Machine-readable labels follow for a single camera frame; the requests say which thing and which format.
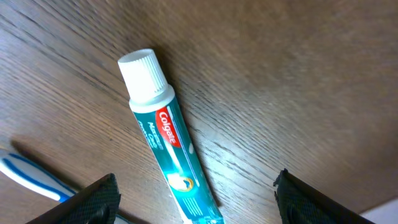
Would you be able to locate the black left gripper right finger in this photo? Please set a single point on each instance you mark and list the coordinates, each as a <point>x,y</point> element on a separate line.
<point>299,203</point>

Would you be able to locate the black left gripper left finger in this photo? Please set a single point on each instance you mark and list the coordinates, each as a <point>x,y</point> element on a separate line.
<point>96,204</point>

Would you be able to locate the blue white toothbrush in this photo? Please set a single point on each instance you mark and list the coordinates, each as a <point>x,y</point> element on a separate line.
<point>34,177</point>

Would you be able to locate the green white toothpaste tube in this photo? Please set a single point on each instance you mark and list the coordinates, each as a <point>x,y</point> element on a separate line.
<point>155,106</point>

